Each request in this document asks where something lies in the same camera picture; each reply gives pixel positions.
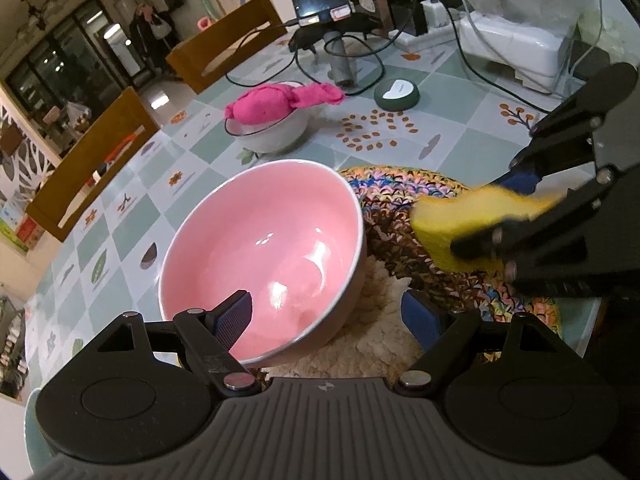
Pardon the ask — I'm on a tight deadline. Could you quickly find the yellow sponge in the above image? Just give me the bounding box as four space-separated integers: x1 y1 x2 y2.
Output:
410 185 561 274

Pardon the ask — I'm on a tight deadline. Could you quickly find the pink ceramic bowl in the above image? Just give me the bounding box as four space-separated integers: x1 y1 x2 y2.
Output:
158 159 367 368

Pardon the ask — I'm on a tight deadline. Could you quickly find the white bowl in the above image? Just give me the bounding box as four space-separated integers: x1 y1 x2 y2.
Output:
224 81 310 155

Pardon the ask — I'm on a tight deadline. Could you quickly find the white power strip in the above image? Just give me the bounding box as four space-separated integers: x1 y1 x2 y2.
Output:
395 10 574 94

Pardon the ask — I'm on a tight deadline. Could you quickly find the colourful woven placemat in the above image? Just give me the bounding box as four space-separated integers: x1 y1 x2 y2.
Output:
259 164 564 380

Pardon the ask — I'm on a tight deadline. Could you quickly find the shoe rack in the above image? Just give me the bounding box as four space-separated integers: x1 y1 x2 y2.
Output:
0 295 28 400

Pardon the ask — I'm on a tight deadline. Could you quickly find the light blue plate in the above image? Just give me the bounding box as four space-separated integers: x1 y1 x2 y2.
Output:
24 388 53 474

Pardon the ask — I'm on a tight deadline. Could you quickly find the patterned tablecloth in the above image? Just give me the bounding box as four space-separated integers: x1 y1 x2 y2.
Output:
19 24 616 411

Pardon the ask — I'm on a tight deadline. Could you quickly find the left wooden chair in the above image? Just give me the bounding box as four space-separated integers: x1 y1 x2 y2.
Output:
26 88 160 242

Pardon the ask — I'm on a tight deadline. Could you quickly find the wooden chair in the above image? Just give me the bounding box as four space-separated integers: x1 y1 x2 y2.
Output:
166 0 286 93
26 88 160 242

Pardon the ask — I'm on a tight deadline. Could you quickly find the pink cloth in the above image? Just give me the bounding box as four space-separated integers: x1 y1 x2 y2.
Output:
224 82 345 126

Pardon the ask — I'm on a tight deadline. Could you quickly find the right wooden chair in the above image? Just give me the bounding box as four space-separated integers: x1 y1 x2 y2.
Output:
166 0 286 93

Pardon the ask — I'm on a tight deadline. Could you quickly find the phone on stand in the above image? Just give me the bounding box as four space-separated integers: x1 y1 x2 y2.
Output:
288 0 382 89

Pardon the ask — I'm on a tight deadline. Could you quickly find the black cable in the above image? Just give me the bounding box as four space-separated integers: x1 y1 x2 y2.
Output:
224 0 566 116

